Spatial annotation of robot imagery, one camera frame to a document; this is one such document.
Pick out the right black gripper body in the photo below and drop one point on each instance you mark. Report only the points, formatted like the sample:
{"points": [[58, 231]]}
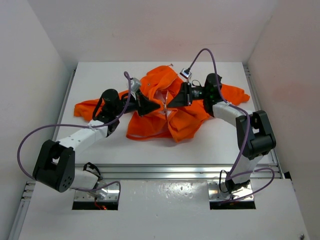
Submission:
{"points": [[194, 93]]}

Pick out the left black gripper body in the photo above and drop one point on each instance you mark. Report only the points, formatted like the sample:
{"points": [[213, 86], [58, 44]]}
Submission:
{"points": [[133, 104]]}

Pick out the orange zip jacket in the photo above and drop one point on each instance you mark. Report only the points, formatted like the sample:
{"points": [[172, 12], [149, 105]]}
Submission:
{"points": [[161, 85]]}

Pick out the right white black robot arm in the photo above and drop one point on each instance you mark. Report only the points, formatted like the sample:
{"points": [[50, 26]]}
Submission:
{"points": [[255, 137]]}

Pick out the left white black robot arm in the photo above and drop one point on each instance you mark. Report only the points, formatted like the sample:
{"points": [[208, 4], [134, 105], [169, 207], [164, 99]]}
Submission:
{"points": [[55, 165]]}

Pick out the white front cover panel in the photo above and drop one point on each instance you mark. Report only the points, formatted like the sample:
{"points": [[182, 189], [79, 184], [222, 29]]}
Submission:
{"points": [[163, 210]]}

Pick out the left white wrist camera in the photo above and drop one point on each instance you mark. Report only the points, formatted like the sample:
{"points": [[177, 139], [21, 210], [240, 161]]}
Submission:
{"points": [[135, 85]]}

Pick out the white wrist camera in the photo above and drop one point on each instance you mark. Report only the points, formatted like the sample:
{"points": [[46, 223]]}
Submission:
{"points": [[135, 85], [186, 73]]}

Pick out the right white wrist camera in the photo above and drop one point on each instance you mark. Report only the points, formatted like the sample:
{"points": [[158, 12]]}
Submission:
{"points": [[186, 73]]}

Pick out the aluminium extrusion rail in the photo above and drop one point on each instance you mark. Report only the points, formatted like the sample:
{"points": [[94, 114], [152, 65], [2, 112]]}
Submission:
{"points": [[162, 171]]}

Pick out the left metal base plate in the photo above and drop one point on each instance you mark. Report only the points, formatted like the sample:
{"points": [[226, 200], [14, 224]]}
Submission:
{"points": [[108, 192]]}

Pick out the metal base plate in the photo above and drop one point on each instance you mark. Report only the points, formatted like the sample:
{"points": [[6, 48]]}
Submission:
{"points": [[108, 192], [218, 193]]}

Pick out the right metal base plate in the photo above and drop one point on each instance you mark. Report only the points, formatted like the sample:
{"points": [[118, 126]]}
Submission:
{"points": [[218, 193]]}

